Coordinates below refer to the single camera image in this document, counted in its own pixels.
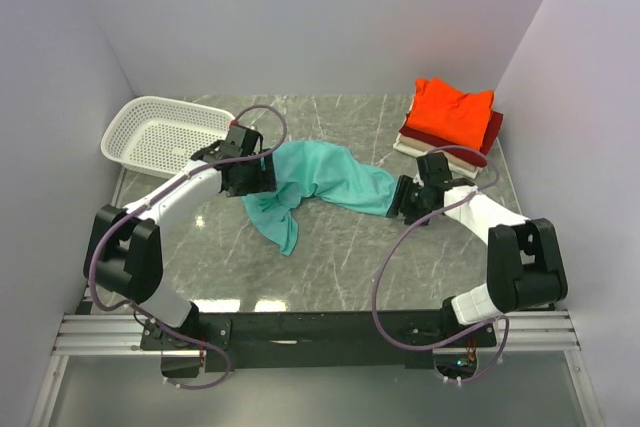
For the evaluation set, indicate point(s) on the aluminium extrusion rail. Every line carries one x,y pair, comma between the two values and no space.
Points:
120,335

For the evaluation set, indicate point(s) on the folded dark red t-shirt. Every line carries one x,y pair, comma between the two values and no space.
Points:
490,136

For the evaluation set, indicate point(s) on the teal t-shirt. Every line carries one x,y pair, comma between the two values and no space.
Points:
317,169

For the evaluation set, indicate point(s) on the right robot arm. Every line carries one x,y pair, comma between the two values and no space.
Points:
524,267

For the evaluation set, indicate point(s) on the white perforated plastic basket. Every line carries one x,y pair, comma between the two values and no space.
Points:
156,136

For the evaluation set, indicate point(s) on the folded orange t-shirt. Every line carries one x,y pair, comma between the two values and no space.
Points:
441,110

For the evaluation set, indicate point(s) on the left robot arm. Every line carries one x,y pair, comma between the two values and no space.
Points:
125,253

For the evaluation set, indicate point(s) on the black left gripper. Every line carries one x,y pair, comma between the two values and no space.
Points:
264,181

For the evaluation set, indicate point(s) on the folded beige t-shirt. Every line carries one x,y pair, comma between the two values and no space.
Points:
420,145

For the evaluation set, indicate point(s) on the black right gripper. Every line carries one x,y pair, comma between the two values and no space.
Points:
403,189

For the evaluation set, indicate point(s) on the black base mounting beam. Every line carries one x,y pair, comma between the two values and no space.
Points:
316,339

